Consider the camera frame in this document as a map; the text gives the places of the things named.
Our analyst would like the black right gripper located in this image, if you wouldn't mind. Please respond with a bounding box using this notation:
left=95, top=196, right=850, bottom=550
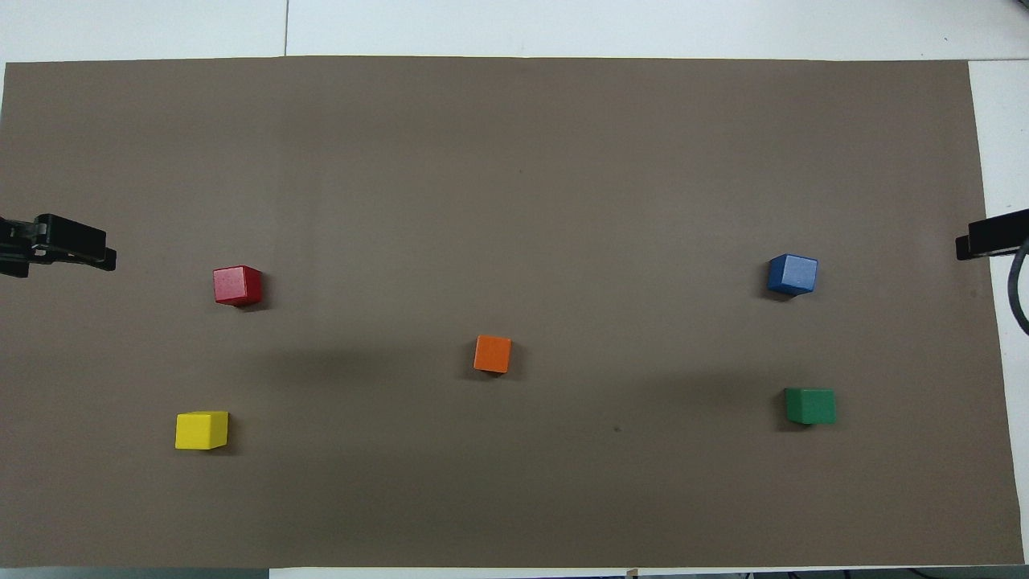
left=955, top=208, right=1029, bottom=261

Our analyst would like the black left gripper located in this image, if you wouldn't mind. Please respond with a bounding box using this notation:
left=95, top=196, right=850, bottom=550
left=0, top=213, right=118, bottom=279

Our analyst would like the red wooden block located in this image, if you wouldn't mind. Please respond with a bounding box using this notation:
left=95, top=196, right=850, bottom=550
left=213, top=265, right=264, bottom=307

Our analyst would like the blue wooden block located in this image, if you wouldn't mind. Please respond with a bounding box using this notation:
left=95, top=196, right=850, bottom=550
left=767, top=254, right=819, bottom=296

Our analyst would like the yellow wooden block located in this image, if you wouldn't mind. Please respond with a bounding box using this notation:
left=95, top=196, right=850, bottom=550
left=175, top=411, right=230, bottom=450

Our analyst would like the green wooden block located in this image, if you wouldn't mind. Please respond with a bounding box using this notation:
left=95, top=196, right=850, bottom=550
left=785, top=388, right=837, bottom=425

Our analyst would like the orange wooden block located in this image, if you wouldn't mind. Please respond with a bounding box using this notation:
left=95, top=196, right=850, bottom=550
left=474, top=335, right=513, bottom=375

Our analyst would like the brown paper table mat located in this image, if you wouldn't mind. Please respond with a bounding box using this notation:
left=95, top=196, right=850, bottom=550
left=0, top=56, right=1026, bottom=570

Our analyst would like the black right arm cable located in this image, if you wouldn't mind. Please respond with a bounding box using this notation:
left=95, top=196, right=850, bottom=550
left=1008, top=237, right=1029, bottom=336

